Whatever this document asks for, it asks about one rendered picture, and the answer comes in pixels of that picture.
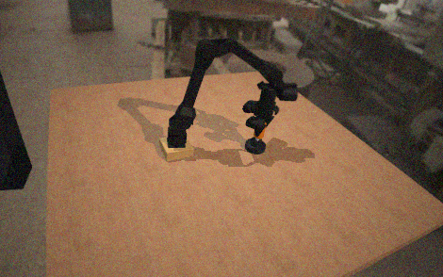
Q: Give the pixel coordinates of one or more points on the orange knob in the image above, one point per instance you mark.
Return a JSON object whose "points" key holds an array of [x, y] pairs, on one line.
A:
{"points": [[261, 135]]}

